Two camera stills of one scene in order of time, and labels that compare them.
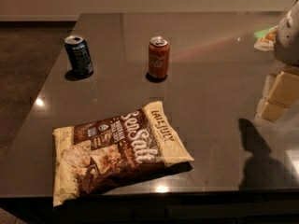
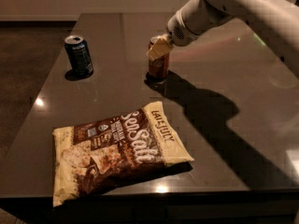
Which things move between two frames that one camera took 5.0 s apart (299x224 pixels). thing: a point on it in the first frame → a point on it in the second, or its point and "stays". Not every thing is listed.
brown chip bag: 98,157 stays
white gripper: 288,36 → 181,31
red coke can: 159,57 stays
